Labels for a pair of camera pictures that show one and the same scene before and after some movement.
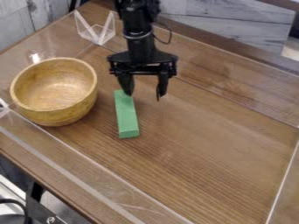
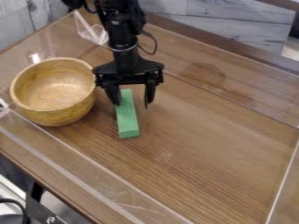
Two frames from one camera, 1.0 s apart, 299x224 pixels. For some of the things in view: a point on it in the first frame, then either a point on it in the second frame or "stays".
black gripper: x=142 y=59 to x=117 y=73
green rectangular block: x=125 y=115 stays
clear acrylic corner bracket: x=97 y=33 stays
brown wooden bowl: x=53 y=90 stays
